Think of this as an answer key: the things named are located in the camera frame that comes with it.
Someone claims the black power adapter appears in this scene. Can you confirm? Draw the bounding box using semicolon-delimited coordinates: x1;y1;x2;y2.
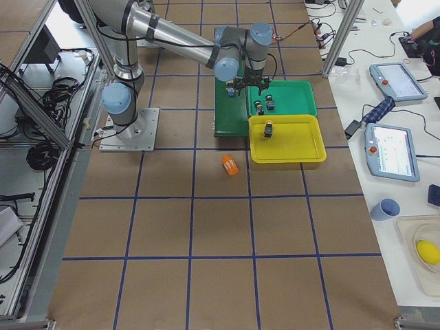
344;120;362;140

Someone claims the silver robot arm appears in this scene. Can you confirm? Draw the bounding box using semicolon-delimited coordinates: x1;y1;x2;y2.
89;1;272;93

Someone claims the green conveyor belt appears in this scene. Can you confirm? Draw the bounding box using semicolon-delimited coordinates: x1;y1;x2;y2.
212;27;251;139

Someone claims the green push button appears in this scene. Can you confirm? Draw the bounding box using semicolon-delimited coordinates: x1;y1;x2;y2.
254;100;264;116
265;95;275;111

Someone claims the orange cylinder labelled 4680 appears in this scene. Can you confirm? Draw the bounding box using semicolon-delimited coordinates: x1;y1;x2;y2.
221;154;240;176

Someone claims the blue plaid umbrella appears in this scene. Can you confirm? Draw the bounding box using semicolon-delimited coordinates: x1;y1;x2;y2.
362;96;395;124

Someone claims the red black wire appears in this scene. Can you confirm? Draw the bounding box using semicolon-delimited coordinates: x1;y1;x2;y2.
271;19;314;44

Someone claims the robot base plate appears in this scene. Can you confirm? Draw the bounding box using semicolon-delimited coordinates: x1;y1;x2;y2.
98;107;160;152

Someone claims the blue cup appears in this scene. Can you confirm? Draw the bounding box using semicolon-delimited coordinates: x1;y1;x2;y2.
370;198;401;221

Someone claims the yellow tray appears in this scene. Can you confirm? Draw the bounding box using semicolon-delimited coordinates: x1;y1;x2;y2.
248;114;327;164

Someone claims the green tray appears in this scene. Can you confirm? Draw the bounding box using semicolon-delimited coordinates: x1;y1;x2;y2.
247;80;318;117

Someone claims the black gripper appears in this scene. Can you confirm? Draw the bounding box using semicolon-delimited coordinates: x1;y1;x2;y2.
234;67;271;96

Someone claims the aluminium frame post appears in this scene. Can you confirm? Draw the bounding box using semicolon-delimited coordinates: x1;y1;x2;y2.
322;0;364;78

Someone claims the yellow push button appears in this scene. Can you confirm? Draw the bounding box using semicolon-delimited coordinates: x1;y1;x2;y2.
263;120;274;138
225;81;236;97

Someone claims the blue teach pendant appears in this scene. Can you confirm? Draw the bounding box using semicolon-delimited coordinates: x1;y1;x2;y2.
369;63;428;102
364;123;420;182

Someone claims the yellow lemon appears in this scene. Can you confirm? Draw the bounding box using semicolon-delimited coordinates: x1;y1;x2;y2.
416;240;439;265

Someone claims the clear plastic container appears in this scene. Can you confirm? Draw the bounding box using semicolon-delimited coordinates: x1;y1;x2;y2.
396;215;439;298

